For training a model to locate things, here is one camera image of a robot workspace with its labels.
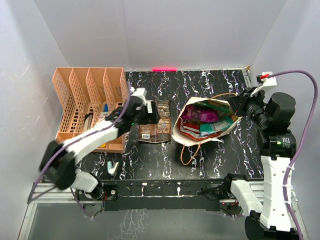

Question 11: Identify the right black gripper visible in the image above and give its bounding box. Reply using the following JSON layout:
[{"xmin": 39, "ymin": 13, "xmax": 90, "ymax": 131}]
[{"xmin": 227, "ymin": 87, "xmax": 271, "ymax": 128}]

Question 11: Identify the brown snack bag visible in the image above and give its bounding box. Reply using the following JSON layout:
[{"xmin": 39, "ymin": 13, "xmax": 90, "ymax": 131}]
[{"xmin": 137, "ymin": 100, "xmax": 172, "ymax": 144}]

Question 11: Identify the brown paper bag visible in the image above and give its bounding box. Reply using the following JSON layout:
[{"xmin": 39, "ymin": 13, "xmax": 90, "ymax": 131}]
[{"xmin": 170, "ymin": 92, "xmax": 243, "ymax": 166}]

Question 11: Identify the red doritos snack bag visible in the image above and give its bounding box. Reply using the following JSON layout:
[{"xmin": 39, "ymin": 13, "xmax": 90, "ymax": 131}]
[{"xmin": 178, "ymin": 117, "xmax": 204, "ymax": 141}]

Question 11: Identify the green real chips bag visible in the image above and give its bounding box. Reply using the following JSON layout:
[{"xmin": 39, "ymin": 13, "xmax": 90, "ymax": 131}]
[{"xmin": 194, "ymin": 99, "xmax": 233, "ymax": 115}]

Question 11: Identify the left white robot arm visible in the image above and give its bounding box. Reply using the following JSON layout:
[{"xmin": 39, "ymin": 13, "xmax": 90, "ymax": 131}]
[{"xmin": 39, "ymin": 96, "xmax": 160, "ymax": 200}]

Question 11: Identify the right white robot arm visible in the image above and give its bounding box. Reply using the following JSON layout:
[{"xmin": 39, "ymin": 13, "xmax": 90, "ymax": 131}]
[{"xmin": 222, "ymin": 87, "xmax": 303, "ymax": 240}]

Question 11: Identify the teal snack bag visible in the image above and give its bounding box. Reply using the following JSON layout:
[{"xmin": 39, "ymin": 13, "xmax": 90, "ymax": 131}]
[{"xmin": 200, "ymin": 116, "xmax": 234, "ymax": 137}]

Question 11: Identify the purple snack bag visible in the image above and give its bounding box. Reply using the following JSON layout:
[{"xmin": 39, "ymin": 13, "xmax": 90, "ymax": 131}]
[{"xmin": 182, "ymin": 104, "xmax": 219, "ymax": 123}]

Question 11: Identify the blue object in organizer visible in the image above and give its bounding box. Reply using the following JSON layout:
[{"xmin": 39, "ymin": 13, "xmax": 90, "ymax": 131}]
[{"xmin": 103, "ymin": 104, "xmax": 109, "ymax": 112}]

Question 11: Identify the white calculator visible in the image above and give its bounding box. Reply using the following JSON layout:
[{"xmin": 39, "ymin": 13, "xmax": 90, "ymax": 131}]
[{"xmin": 95, "ymin": 114, "xmax": 108, "ymax": 125}]

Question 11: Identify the red light strip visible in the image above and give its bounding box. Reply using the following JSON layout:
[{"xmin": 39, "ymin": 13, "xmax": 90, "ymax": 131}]
[{"xmin": 152, "ymin": 66, "xmax": 177, "ymax": 72}]

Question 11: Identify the black white stapler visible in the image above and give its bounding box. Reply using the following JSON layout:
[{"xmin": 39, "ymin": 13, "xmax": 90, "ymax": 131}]
[{"xmin": 83, "ymin": 113, "xmax": 93, "ymax": 132}]

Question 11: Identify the pink plastic file organizer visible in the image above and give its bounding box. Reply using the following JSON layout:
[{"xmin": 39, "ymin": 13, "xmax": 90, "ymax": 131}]
[{"xmin": 52, "ymin": 67, "xmax": 128, "ymax": 143}]

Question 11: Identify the white plastic hook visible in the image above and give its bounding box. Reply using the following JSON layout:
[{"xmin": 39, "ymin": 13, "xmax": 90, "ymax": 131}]
[{"xmin": 107, "ymin": 161, "xmax": 120, "ymax": 176}]

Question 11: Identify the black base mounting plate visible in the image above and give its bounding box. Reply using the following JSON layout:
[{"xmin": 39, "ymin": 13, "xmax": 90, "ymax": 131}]
[{"xmin": 75, "ymin": 179, "xmax": 242, "ymax": 215}]

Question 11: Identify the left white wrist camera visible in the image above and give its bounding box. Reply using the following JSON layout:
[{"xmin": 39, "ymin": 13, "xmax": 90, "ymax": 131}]
[{"xmin": 130, "ymin": 87, "xmax": 147, "ymax": 106}]

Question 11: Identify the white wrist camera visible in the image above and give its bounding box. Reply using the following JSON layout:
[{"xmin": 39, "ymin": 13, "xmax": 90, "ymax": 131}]
[
  {"xmin": 130, "ymin": 87, "xmax": 147, "ymax": 106},
  {"xmin": 250, "ymin": 71, "xmax": 277, "ymax": 98}
]

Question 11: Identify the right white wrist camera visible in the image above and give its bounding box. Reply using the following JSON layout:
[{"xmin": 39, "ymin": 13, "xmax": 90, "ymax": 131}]
[{"xmin": 250, "ymin": 71, "xmax": 277, "ymax": 98}]

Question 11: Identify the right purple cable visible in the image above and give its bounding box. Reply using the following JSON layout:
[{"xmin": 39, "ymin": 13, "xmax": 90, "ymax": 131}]
[{"xmin": 209, "ymin": 69, "xmax": 320, "ymax": 240}]

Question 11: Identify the purple cable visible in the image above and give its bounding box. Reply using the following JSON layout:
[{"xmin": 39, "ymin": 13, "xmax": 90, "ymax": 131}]
[
  {"xmin": 209, "ymin": 69, "xmax": 320, "ymax": 240},
  {"xmin": 26, "ymin": 79, "xmax": 133, "ymax": 221}
]

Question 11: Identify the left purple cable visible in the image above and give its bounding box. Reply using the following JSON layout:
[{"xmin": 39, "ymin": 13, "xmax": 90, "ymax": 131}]
[{"xmin": 26, "ymin": 79, "xmax": 133, "ymax": 221}]

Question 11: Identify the aluminium frame rail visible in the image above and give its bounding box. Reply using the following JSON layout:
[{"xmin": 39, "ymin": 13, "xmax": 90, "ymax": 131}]
[{"xmin": 17, "ymin": 183, "xmax": 310, "ymax": 240}]

